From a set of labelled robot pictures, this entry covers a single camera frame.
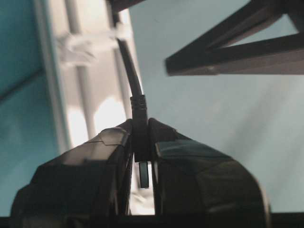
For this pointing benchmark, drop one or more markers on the silver aluminium rail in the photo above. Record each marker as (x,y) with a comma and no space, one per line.
(86,77)

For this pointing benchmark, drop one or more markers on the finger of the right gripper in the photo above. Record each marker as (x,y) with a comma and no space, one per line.
(218,51)
(119,5)

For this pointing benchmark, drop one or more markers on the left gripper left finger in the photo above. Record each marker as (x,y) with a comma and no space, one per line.
(85,187)

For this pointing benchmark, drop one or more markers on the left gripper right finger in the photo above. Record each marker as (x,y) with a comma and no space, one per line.
(198,186)

